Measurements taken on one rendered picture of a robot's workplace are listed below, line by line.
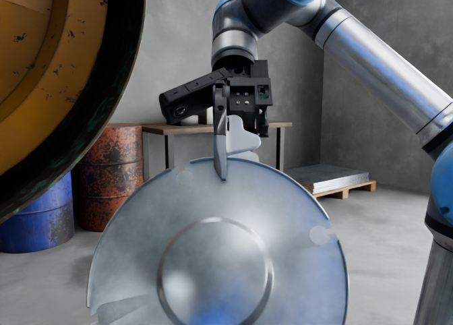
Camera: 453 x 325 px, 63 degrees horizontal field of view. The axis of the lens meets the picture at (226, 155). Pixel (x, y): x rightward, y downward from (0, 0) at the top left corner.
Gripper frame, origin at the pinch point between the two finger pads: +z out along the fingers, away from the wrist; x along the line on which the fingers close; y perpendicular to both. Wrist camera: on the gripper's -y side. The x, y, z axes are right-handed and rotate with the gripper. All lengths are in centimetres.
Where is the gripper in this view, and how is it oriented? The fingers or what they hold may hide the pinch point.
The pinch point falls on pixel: (218, 173)
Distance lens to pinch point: 47.0
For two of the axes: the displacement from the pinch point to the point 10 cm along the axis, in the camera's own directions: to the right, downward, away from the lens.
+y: 10.0, 0.0, -0.2
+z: -0.1, 8.1, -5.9
